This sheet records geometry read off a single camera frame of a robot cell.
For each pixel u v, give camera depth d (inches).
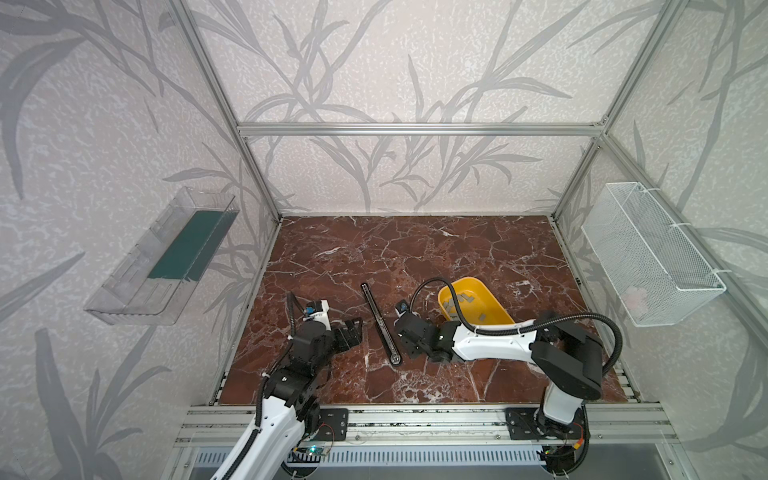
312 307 28.5
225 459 18.7
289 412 21.3
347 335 28.9
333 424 28.9
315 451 27.7
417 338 25.9
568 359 17.7
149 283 25.0
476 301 37.9
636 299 28.7
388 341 33.5
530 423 28.5
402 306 30.3
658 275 24.4
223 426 29.7
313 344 23.9
